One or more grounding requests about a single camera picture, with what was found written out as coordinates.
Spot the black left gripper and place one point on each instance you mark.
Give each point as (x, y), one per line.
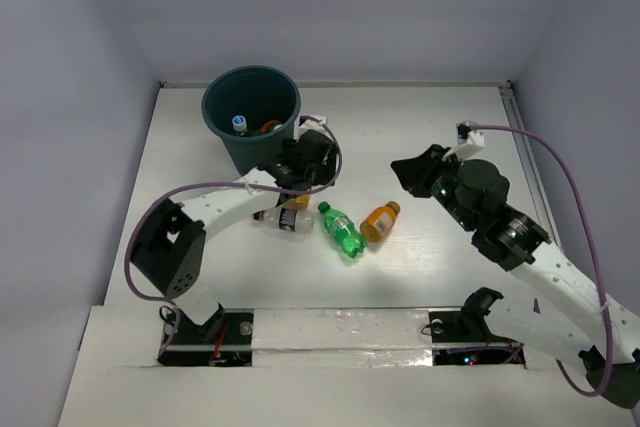
(310, 158)

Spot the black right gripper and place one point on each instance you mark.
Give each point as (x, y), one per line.
(415, 172)

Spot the yellow blue label bottle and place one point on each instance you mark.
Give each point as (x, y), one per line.
(294, 202)

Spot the orange label tea bottle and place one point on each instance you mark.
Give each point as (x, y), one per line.
(270, 126)

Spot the small orange juice bottle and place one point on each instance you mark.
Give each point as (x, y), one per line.
(378, 224)

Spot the large clear plastic bottle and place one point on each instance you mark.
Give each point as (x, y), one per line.
(239, 125)

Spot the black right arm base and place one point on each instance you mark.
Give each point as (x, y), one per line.
(460, 337)

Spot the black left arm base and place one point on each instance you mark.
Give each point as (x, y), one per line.
(225, 341)

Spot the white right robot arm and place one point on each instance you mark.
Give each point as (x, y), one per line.
(600, 339)

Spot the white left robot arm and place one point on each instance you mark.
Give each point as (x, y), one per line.
(164, 254)

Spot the dark green plastic bin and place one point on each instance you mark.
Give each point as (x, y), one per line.
(260, 94)

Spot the clear bottle black label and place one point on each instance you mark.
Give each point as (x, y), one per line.
(284, 222)

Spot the green soda bottle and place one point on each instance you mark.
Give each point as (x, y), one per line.
(342, 232)

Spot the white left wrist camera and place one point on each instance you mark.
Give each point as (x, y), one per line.
(312, 123)

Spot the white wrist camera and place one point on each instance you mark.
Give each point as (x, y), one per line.
(470, 141)
(312, 123)

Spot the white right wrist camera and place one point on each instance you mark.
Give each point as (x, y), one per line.
(470, 141)

